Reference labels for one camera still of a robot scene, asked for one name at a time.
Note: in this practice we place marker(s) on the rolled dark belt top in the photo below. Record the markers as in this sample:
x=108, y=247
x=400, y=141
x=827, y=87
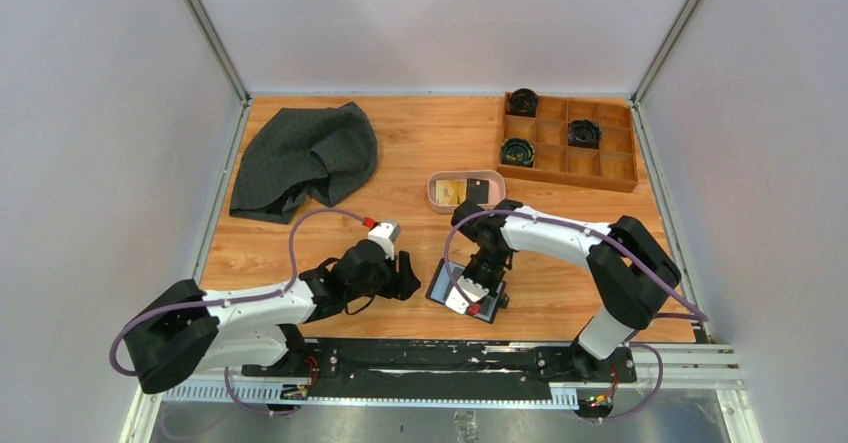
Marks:
x=522, y=102

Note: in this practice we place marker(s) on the pink oval plastic tray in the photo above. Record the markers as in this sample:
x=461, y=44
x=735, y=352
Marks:
x=497, y=190

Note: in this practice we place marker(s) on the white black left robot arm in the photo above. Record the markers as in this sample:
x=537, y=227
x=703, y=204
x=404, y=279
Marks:
x=187, y=329

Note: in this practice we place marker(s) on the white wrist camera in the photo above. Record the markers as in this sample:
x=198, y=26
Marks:
x=464, y=295
x=385, y=234

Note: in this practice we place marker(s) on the dark green dotted cloth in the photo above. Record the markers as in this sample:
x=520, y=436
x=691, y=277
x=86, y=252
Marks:
x=325, y=154

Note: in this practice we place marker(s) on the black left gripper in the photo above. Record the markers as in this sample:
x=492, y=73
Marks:
x=402, y=284

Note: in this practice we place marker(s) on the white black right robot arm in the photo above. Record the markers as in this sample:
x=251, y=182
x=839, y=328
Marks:
x=632, y=273

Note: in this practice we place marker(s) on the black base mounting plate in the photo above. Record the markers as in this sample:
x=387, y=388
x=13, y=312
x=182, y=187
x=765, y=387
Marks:
x=445, y=369

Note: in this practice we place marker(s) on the black VIP credit card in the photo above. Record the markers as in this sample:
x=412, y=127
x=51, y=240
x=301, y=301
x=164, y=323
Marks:
x=477, y=191

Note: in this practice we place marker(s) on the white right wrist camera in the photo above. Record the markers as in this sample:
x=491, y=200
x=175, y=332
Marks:
x=464, y=295

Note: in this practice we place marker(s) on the aluminium frame rail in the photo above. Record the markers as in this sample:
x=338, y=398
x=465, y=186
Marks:
x=659, y=368

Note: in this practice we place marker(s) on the wooden compartment organizer box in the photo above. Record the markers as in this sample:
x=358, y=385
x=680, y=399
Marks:
x=565, y=140

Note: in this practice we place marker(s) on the gold credit card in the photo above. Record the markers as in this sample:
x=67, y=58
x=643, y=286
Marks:
x=449, y=192

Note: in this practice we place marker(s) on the black leather card holder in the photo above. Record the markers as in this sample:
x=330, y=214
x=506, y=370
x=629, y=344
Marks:
x=489, y=306

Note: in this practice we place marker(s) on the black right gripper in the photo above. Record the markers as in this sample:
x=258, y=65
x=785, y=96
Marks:
x=469, y=275

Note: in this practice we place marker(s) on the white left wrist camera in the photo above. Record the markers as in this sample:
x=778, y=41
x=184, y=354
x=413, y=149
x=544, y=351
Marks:
x=385, y=234

